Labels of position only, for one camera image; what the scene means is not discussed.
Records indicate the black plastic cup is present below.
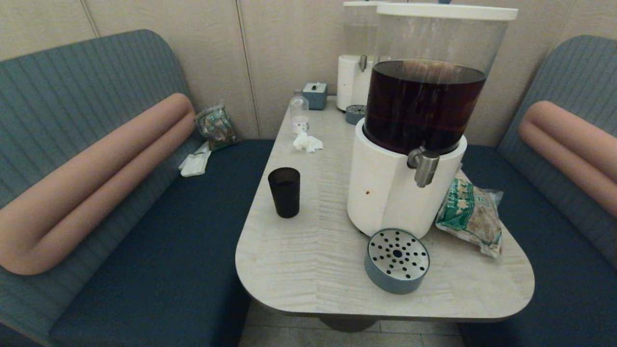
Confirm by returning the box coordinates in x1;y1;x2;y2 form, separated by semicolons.
268;167;300;219

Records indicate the steel dispenser tap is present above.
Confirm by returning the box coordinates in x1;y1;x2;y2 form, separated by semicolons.
406;147;440;188

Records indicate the crumpled white tissue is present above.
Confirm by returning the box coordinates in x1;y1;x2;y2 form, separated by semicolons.
293;132;323;154

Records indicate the clear plastic bottle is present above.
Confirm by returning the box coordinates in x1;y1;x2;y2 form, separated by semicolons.
289;90;309;135

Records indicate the small blue-grey drip tray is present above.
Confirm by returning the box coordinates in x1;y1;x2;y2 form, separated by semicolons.
345;105;367;125

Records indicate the blue-grey tissue box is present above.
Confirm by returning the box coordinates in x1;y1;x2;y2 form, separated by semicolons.
302;82;328;110

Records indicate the clear water dispenser white base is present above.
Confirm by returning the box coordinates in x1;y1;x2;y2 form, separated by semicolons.
336;1;379;112

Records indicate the dark green snack bag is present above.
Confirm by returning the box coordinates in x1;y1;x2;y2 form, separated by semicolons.
195;104;240;151

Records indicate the white napkin pack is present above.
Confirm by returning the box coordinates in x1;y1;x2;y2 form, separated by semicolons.
178;142;212;178

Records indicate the blue-grey perforated drip tray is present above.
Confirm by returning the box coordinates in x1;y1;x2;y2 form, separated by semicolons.
364;228;430;295

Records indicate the large dark tea dispenser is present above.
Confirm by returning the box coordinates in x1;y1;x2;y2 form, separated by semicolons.
347;2;519;239

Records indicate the green grain snack bag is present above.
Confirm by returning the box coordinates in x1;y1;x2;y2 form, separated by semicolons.
435;178;504;259

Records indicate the pink bolster cushion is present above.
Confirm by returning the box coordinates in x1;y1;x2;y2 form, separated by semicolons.
0;93;196;276
519;100;617;218

